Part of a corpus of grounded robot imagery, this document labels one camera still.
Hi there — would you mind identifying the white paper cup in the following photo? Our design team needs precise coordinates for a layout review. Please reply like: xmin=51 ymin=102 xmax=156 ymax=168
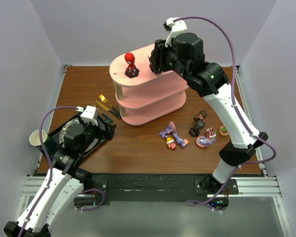
xmin=29 ymin=130 xmax=48 ymax=147

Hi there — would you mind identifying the red spider hero figure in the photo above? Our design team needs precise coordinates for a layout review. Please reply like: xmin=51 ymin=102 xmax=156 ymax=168
xmin=124 ymin=52 xmax=140 ymax=78

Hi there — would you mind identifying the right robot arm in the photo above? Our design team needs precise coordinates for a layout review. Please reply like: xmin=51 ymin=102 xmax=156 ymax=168
xmin=149 ymin=33 xmax=268 ymax=187

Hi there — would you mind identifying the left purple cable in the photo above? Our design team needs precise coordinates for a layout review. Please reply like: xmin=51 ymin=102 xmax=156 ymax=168
xmin=17 ymin=106 xmax=84 ymax=237

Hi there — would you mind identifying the purple bunny pink cotton candy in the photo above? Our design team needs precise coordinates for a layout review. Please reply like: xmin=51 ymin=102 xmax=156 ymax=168
xmin=159 ymin=121 xmax=177 ymax=138

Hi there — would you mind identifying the pink three-tier shelf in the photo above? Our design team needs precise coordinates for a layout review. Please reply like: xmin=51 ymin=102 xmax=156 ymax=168
xmin=110 ymin=44 xmax=188 ymax=126

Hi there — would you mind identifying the pink bear cake square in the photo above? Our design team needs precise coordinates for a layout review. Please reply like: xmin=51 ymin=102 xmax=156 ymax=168
xmin=205 ymin=127 xmax=217 ymax=139

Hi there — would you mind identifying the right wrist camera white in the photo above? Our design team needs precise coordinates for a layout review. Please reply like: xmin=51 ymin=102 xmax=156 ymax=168
xmin=163 ymin=17 xmax=187 ymax=47

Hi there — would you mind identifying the ice cream cone bear toy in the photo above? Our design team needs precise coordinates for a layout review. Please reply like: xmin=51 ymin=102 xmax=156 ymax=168
xmin=166 ymin=136 xmax=176 ymax=150

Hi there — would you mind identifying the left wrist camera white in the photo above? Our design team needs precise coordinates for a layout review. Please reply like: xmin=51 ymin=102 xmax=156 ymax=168
xmin=76 ymin=106 xmax=99 ymax=125

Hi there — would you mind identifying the dark bat hero figure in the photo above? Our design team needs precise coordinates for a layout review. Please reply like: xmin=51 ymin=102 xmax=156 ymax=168
xmin=189 ymin=119 xmax=205 ymax=137

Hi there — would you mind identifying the brown haired hero figure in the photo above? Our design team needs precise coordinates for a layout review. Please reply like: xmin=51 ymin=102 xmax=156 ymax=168
xmin=193 ymin=110 xmax=208 ymax=123

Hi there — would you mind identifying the purple bunny pink donut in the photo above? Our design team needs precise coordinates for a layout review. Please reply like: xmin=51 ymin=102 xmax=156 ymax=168
xmin=195 ymin=136 xmax=215 ymax=148

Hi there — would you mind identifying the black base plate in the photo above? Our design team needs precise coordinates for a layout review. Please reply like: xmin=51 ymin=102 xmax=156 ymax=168
xmin=89 ymin=173 xmax=239 ymax=204

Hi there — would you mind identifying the gold knife green handle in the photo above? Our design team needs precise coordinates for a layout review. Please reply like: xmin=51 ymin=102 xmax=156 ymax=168
xmin=96 ymin=100 xmax=113 ymax=123

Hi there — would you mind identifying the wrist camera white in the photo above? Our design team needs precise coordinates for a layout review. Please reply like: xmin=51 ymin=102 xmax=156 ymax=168
xmin=76 ymin=106 xmax=99 ymax=125
xmin=163 ymin=17 xmax=187 ymax=47

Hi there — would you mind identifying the black rectangular tray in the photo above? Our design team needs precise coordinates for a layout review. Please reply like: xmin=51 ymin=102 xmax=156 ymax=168
xmin=48 ymin=112 xmax=107 ymax=165

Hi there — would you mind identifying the dark green glass cup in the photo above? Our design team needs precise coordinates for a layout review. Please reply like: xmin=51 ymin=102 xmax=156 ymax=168
xmin=43 ymin=135 xmax=57 ymax=157

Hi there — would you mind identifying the round deer pattern plate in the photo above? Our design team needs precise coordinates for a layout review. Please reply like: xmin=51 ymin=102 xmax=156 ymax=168
xmin=59 ymin=118 xmax=79 ymax=144

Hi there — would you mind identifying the pink bear strawberry tart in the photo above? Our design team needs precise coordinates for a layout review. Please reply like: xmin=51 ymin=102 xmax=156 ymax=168
xmin=219 ymin=126 xmax=229 ymax=136

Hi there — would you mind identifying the aluminium frame rail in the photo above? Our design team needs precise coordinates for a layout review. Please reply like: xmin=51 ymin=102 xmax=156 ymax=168
xmin=230 ymin=64 xmax=294 ymax=237

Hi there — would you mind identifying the purple bunny with cake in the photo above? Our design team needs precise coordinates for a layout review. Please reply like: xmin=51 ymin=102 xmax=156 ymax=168
xmin=172 ymin=132 xmax=189 ymax=148

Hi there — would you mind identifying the gold fork green handle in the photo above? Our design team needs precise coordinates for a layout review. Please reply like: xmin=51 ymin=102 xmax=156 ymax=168
xmin=99 ymin=94 xmax=121 ymax=118

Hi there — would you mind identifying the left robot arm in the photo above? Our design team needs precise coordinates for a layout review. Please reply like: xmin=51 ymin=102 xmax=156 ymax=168
xmin=3 ymin=118 xmax=116 ymax=237

